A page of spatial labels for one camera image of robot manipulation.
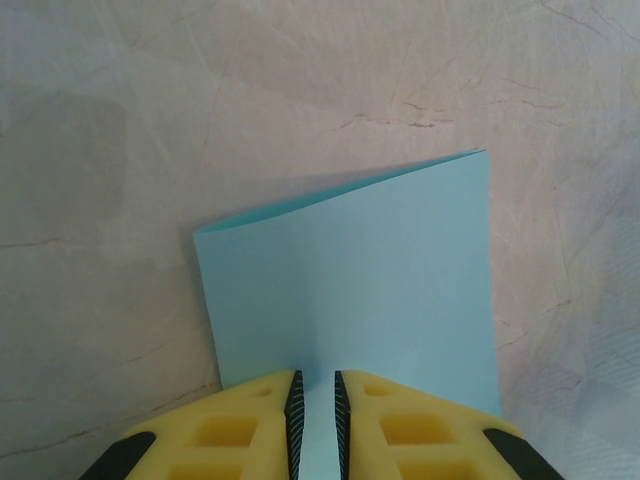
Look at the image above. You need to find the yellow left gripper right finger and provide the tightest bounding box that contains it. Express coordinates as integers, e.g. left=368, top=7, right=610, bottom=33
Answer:
left=333, top=369, right=564, bottom=480

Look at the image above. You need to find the light blue paper sheet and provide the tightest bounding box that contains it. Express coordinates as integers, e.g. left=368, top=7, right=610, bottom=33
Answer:
left=192, top=148, right=504, bottom=480

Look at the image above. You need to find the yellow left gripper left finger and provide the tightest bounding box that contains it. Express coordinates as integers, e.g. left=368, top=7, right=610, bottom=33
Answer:
left=82, top=369, right=305, bottom=480

